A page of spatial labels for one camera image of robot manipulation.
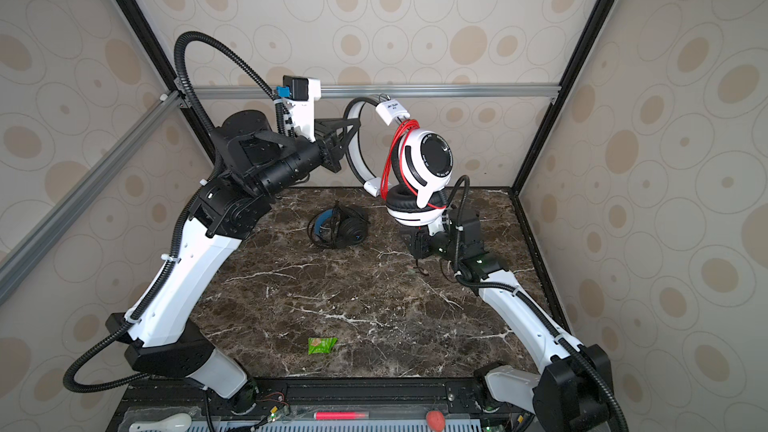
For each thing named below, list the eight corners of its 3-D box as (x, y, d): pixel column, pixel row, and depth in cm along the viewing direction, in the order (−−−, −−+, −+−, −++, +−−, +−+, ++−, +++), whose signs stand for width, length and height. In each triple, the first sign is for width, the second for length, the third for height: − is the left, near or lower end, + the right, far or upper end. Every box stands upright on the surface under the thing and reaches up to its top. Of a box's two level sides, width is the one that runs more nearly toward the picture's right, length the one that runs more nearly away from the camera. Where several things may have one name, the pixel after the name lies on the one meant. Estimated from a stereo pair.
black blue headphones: (304, 238, 107) (298, 223, 100) (328, 211, 115) (324, 196, 108) (350, 261, 101) (347, 247, 94) (372, 232, 109) (371, 217, 102)
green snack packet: (308, 354, 82) (306, 351, 80) (310, 340, 85) (308, 337, 83) (336, 354, 82) (334, 351, 80) (337, 340, 85) (336, 337, 83)
